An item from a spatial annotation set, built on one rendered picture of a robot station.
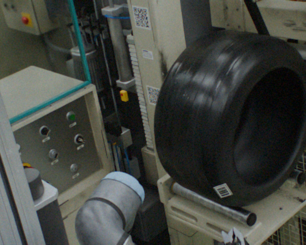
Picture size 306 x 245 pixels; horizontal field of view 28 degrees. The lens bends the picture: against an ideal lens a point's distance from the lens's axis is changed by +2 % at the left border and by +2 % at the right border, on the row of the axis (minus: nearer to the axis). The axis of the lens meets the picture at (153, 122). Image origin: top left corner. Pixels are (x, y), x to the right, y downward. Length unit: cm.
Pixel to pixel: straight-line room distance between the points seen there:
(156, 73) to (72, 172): 51
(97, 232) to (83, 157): 95
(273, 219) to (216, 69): 63
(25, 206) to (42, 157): 120
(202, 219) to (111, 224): 76
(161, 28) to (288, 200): 77
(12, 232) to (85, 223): 42
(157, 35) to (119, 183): 68
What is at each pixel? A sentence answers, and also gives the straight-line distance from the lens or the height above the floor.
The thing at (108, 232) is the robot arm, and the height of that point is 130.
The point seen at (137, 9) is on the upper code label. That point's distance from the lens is 207.
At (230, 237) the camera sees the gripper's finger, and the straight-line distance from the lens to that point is 184.
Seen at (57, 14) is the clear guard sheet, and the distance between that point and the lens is 213.
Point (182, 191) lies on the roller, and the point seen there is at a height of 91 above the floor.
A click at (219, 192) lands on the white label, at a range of 191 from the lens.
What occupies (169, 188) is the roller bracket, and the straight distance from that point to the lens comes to 222.
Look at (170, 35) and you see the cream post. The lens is 208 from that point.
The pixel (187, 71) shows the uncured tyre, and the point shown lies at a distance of 189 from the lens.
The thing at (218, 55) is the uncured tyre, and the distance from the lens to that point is 187.
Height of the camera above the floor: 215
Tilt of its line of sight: 28 degrees down
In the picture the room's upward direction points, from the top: 10 degrees counter-clockwise
